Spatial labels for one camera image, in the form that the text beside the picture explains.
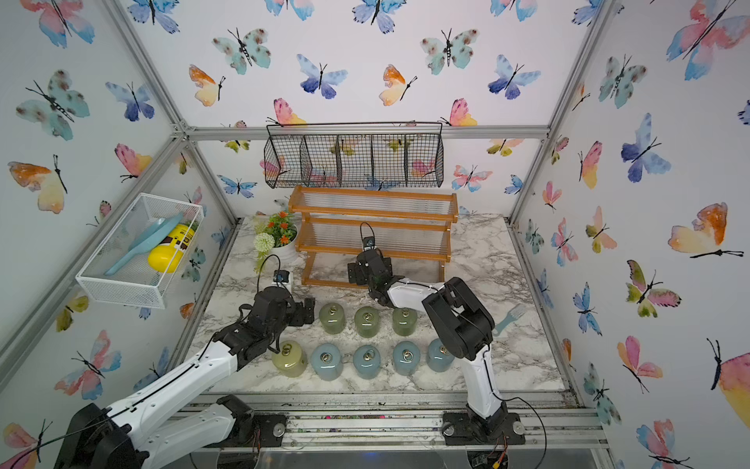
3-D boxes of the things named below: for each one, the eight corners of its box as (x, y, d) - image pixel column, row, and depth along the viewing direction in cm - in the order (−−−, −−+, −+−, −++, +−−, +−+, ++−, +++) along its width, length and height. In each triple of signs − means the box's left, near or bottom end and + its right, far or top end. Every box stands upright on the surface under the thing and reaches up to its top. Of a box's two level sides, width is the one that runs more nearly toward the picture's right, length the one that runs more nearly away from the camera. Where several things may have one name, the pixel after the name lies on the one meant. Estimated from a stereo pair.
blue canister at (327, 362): (315, 381, 84) (308, 370, 76) (319, 355, 88) (312, 343, 81) (342, 381, 84) (337, 370, 76) (344, 355, 88) (340, 343, 81)
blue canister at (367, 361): (352, 370, 85) (349, 359, 79) (365, 351, 89) (364, 339, 82) (370, 383, 83) (368, 373, 76) (383, 363, 87) (383, 352, 80)
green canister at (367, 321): (356, 338, 91) (353, 325, 85) (357, 319, 95) (354, 306, 89) (379, 338, 91) (378, 325, 84) (379, 319, 95) (378, 306, 88)
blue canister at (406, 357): (393, 375, 85) (393, 365, 78) (392, 352, 89) (393, 340, 82) (418, 375, 85) (421, 365, 78) (416, 352, 89) (419, 340, 82)
